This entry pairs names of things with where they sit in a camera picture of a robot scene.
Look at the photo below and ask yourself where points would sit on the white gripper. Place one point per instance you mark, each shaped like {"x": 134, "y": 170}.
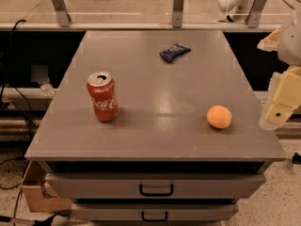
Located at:
{"x": 291, "y": 44}

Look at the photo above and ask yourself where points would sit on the red Coca-Cola can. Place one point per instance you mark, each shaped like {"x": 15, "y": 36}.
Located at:
{"x": 101, "y": 88}

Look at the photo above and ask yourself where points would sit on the orange fruit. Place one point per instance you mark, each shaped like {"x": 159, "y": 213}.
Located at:
{"x": 219, "y": 117}

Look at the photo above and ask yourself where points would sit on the dark blue snack bag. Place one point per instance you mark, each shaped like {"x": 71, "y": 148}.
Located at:
{"x": 173, "y": 52}

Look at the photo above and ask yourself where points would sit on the grey drawer cabinet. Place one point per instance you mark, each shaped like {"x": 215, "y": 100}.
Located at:
{"x": 161, "y": 135}

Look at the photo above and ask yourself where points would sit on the clear plastic water bottle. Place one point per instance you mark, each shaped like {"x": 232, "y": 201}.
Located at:
{"x": 47, "y": 89}

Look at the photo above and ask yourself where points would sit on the brown cardboard box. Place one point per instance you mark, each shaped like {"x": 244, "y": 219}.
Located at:
{"x": 39, "y": 195}

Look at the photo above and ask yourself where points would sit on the right metal bracket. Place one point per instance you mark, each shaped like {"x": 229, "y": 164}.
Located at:
{"x": 254, "y": 15}

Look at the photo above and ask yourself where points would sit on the metal bracket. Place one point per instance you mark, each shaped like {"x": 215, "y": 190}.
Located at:
{"x": 177, "y": 13}
{"x": 254, "y": 15}
{"x": 62, "y": 15}

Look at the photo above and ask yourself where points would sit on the middle metal bracket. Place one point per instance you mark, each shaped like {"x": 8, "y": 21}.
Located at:
{"x": 177, "y": 13}

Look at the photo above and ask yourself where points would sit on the black upper drawer handle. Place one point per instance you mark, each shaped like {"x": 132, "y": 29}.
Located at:
{"x": 156, "y": 191}

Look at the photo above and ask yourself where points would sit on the black drawer handle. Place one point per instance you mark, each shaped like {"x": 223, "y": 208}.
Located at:
{"x": 154, "y": 216}
{"x": 156, "y": 191}

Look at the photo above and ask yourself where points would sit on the black lower drawer handle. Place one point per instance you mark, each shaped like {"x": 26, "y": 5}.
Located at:
{"x": 154, "y": 216}

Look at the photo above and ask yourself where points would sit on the left metal bracket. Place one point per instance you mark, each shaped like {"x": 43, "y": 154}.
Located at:
{"x": 62, "y": 15}

